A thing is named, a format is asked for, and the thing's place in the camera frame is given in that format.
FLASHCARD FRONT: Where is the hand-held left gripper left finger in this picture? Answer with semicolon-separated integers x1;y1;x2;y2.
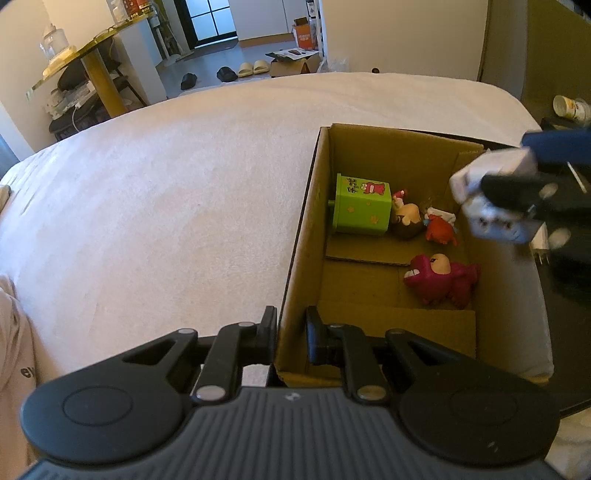
122;305;278;406

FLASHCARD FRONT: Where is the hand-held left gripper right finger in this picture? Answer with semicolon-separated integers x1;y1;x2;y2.
305;305;462;406

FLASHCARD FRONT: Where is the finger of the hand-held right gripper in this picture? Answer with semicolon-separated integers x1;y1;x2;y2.
480;172;591;220
522;128;591;169

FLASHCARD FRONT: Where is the white plush toy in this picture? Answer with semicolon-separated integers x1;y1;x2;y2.
449;146;551;266

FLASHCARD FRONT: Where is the red crab figurine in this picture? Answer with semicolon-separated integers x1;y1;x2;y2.
423;207;463;246

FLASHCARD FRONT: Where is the brown haired doll figurine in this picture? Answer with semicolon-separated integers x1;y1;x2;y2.
390;188;426;241

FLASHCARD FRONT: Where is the magenta dinosaur figurine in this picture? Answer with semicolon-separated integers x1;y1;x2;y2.
403;252;481;309

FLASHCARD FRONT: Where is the printed paper cup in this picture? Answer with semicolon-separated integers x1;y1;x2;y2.
553;95;591;125

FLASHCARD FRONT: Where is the large brown cardboard sheet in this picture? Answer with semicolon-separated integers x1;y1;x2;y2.
478;0;591;128

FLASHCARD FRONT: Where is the black side table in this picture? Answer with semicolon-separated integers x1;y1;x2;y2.
539;117;591;420

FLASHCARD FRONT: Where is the green printed toy box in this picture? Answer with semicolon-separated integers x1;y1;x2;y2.
328;173;394;237

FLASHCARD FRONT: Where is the clear plastic bag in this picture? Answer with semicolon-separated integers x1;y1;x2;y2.
318;57;353;75

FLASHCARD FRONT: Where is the cardboard box with shoe print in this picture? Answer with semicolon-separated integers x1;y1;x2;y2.
269;48;322;79

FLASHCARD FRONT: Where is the orange box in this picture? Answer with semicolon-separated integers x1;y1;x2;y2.
292;17;320;51

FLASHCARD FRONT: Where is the round gold table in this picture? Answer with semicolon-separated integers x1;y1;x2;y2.
25;9;158;119

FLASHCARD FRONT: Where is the white floor stand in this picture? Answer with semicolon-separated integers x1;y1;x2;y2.
150;13;195;64

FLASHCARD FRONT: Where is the black cushion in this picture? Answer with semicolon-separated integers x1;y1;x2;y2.
57;60;91;92

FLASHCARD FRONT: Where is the glass jar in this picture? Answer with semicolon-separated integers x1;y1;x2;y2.
39;23;70;59

